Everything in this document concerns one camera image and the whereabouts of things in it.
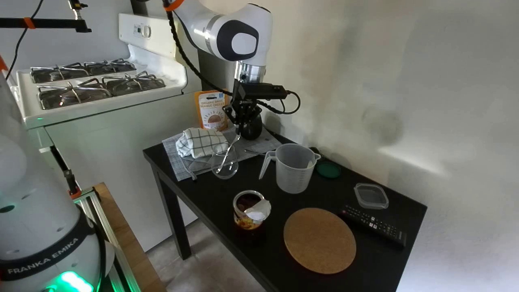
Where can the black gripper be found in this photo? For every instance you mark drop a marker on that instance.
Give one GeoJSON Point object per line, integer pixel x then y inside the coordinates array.
{"type": "Point", "coordinates": [243, 109]}

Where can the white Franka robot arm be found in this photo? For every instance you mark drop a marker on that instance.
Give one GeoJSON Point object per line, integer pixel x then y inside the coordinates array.
{"type": "Point", "coordinates": [236, 38]}

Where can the clear glass cup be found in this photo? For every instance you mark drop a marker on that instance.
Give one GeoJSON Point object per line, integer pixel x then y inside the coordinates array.
{"type": "Point", "coordinates": [225, 169]}

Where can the translucent plastic measuring jar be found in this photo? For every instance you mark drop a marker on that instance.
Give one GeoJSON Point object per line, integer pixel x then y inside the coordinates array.
{"type": "Point", "coordinates": [293, 171]}

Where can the orange food cup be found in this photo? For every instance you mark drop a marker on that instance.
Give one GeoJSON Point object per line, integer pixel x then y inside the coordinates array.
{"type": "Point", "coordinates": [251, 213]}

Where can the orange snack bag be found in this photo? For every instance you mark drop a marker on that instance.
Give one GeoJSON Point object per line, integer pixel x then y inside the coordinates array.
{"type": "Point", "coordinates": [210, 111]}

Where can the checkered white cloth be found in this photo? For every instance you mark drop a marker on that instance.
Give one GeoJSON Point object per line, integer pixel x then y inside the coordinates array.
{"type": "Point", "coordinates": [202, 142]}

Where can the grey woven placemat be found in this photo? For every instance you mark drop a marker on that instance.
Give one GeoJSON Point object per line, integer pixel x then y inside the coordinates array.
{"type": "Point", "coordinates": [172, 156]}

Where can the green round lid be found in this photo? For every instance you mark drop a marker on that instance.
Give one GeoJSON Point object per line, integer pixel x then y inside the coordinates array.
{"type": "Point", "coordinates": [327, 171]}

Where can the black table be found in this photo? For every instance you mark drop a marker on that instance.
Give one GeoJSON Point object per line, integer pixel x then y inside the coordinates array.
{"type": "Point", "coordinates": [301, 216]}

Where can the white gas stove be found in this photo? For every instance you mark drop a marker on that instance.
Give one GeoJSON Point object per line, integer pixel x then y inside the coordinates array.
{"type": "Point", "coordinates": [107, 135]}

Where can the round cork mat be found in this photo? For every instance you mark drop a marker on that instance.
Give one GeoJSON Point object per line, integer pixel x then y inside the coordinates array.
{"type": "Point", "coordinates": [319, 241]}

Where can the black stove burner grate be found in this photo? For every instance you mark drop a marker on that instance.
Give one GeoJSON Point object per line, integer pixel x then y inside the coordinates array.
{"type": "Point", "coordinates": [81, 69]}
{"type": "Point", "coordinates": [99, 90]}

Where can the wooden board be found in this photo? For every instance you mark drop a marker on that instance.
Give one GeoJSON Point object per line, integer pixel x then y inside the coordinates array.
{"type": "Point", "coordinates": [129, 237]}

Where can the black remote control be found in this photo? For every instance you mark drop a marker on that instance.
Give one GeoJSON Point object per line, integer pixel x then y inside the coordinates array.
{"type": "Point", "coordinates": [374, 224]}

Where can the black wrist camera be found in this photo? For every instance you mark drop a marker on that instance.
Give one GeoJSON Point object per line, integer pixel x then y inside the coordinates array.
{"type": "Point", "coordinates": [261, 90]}

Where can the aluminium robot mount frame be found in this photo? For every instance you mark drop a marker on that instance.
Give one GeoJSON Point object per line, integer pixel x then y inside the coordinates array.
{"type": "Point", "coordinates": [107, 237]}

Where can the black camera boom stand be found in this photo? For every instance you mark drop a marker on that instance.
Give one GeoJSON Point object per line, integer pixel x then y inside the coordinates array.
{"type": "Point", "coordinates": [42, 23]}

